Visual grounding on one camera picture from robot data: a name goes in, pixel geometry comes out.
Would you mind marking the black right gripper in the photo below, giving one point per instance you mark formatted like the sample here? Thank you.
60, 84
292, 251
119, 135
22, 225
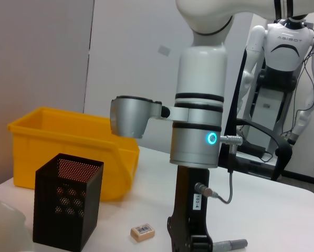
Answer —
191, 183

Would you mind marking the grey marker pen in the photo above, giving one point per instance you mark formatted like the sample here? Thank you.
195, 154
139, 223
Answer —
230, 243

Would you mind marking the beige barcode eraser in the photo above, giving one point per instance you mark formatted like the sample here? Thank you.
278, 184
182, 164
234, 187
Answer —
143, 233

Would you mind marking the black mesh pen holder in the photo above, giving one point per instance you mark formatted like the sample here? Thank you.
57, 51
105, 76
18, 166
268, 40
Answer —
65, 218

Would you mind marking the green glass fruit plate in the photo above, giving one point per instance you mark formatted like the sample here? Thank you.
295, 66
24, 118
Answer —
4, 225

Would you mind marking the black power adapter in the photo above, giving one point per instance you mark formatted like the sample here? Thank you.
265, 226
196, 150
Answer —
255, 149

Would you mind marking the grey humanoid robot stand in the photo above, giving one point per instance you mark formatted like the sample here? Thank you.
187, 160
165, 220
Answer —
271, 105

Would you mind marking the yellow plastic bin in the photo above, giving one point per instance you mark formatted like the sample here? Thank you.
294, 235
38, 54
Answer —
67, 131

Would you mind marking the white humanoid robot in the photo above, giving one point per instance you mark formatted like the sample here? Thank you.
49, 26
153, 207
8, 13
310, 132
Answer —
285, 42

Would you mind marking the black partition frame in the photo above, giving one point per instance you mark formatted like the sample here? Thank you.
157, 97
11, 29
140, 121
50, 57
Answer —
235, 105

